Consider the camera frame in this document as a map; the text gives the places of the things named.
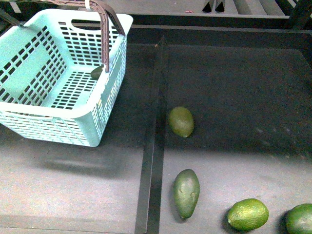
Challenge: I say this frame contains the light blue plastic basket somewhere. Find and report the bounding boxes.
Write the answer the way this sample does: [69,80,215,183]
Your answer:
[0,9,127,147]

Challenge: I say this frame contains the dull green avocado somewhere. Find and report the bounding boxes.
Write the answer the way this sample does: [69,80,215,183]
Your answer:
[168,106,195,138]

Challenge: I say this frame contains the dark green long avocado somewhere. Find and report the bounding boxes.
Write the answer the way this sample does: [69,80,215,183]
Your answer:
[173,169,200,219]

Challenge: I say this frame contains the bright green avocado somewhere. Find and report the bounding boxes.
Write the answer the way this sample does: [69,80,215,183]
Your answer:
[227,198,269,232]

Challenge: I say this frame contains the green avocado at edge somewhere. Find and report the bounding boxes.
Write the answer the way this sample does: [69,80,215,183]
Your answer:
[285,203,312,234]

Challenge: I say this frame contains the black tray divider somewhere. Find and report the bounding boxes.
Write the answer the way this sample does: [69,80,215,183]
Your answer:
[134,37,168,234]

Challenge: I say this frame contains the white zip tie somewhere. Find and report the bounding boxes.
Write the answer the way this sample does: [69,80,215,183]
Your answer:
[84,0,93,12]

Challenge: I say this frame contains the black metal shelf frame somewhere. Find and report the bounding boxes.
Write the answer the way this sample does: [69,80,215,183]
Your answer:
[0,0,312,34]

